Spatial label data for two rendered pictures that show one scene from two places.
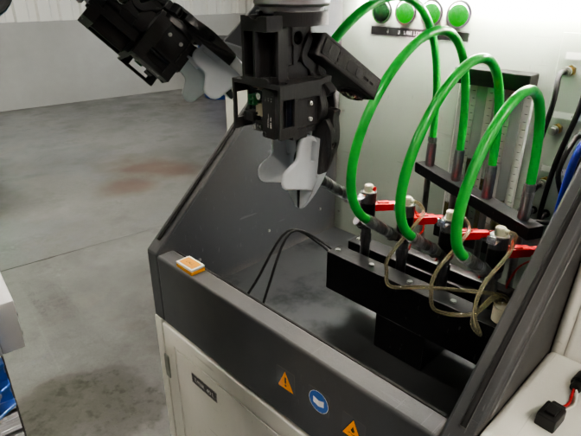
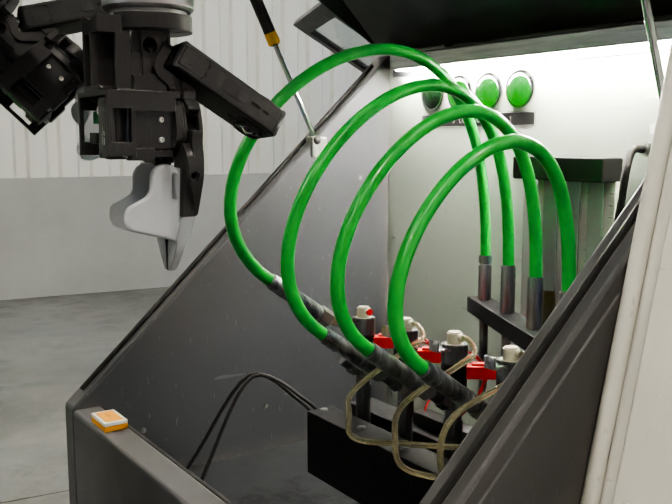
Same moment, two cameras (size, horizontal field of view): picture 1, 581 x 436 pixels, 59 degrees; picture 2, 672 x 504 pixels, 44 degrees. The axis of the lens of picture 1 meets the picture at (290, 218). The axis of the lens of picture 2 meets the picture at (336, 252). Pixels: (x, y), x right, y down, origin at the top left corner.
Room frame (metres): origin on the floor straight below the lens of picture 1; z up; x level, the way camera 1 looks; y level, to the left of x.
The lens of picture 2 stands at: (-0.14, -0.28, 1.31)
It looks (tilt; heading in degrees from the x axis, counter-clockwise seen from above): 8 degrees down; 10
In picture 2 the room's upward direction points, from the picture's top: straight up
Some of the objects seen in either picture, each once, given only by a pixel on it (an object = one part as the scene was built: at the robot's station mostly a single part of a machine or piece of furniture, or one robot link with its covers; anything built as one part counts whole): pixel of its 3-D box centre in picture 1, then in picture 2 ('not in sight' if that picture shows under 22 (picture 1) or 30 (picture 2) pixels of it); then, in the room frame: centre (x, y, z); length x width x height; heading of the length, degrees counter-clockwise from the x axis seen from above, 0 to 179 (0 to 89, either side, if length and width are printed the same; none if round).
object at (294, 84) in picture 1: (286, 74); (142, 90); (0.53, 0.00, 1.35); 0.09 x 0.08 x 0.12; 135
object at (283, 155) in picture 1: (279, 169); (143, 216); (0.54, 0.01, 1.25); 0.06 x 0.03 x 0.09; 135
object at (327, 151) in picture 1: (317, 132); (182, 164); (0.53, -0.03, 1.29); 0.05 x 0.02 x 0.09; 45
